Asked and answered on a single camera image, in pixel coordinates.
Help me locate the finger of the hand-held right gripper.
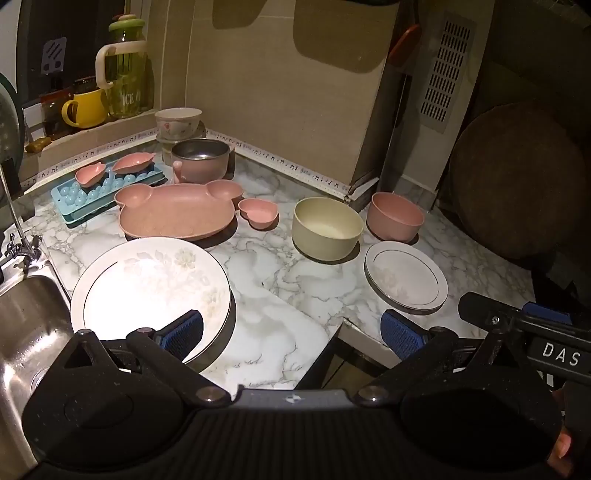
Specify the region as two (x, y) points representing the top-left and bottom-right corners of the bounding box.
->
(458, 291), (532, 334)
(522, 301), (578, 329)

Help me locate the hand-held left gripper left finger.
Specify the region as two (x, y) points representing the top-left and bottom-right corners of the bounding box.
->
(62, 308), (232, 408)

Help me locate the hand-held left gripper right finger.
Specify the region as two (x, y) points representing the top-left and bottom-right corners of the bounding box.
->
(353, 308), (532, 408)

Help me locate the small white plate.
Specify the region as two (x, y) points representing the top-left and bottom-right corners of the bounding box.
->
(364, 241), (450, 315)

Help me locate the large white floral plate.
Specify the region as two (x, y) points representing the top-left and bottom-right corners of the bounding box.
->
(70, 237), (233, 365)

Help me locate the pink bowl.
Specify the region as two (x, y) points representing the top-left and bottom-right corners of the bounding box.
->
(366, 191), (426, 243)

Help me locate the pink bear-shaped plate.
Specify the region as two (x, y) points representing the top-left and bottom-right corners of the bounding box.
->
(114, 180), (245, 241)

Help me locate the beige bowl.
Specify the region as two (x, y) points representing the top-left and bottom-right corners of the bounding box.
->
(291, 197), (365, 263)

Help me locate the small pink heart dish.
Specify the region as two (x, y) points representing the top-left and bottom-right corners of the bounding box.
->
(238, 198), (279, 230)

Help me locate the person's right hand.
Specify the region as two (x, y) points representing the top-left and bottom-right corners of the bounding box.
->
(546, 387), (583, 472)

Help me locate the round wooden board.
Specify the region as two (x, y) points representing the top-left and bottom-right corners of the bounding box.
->
(450, 104), (589, 261)

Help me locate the steel sink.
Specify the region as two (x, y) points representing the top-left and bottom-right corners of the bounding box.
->
(0, 258), (77, 467)

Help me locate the pink pot with steel interior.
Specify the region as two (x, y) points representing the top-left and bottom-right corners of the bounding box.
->
(171, 138), (232, 184)

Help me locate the blue ice tray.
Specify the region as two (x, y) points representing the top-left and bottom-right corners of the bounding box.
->
(50, 164), (165, 227)

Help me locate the pink leaf-shaped dish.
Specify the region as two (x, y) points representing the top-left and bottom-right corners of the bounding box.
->
(112, 152), (157, 176)

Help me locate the pink apple-shaped dish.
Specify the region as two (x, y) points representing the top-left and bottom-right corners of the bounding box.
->
(75, 161), (107, 188)

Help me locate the thin chrome faucet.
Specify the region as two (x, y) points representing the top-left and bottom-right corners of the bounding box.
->
(0, 161), (42, 273)

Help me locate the white floral bowl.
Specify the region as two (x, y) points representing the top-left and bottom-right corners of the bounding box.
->
(154, 107), (204, 141)

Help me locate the white vent grille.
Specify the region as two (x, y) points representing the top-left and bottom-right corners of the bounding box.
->
(419, 9), (477, 134)

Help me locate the yellow mug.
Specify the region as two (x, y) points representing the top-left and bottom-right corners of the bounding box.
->
(61, 88), (109, 129)

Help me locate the dark jar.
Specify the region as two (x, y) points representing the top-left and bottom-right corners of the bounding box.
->
(39, 88), (75, 139)

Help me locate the green glass pitcher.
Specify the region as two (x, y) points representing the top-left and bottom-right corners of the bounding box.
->
(95, 14), (151, 120)

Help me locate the orange hanging utensil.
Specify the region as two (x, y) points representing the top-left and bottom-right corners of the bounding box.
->
(387, 23), (422, 75)

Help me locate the white window sticker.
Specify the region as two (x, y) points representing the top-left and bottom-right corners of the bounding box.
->
(41, 37), (68, 75)

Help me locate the window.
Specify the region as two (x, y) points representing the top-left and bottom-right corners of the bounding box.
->
(16, 0), (125, 107)

